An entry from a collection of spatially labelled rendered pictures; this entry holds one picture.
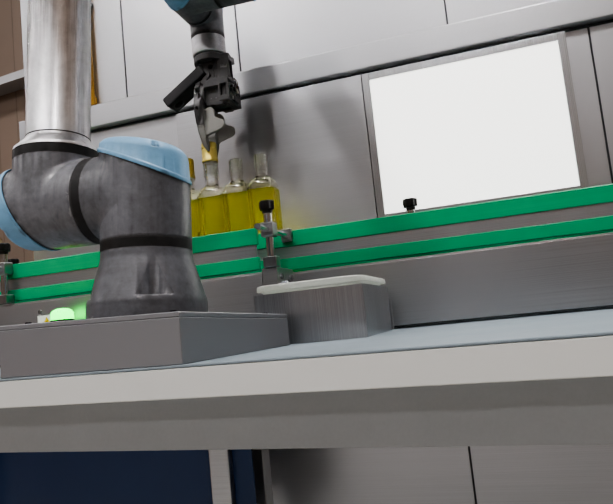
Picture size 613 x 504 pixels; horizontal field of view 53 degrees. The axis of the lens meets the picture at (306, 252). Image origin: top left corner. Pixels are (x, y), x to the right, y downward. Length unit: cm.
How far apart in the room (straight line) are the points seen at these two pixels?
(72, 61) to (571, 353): 73
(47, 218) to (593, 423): 66
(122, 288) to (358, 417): 31
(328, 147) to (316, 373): 89
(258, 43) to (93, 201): 88
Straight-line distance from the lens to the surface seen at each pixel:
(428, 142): 138
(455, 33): 146
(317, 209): 140
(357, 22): 153
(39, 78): 94
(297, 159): 143
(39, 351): 80
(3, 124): 548
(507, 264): 115
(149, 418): 76
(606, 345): 54
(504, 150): 137
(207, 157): 136
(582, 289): 116
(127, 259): 77
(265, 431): 68
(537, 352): 55
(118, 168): 80
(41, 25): 97
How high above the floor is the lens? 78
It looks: 6 degrees up
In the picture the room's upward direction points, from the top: 6 degrees counter-clockwise
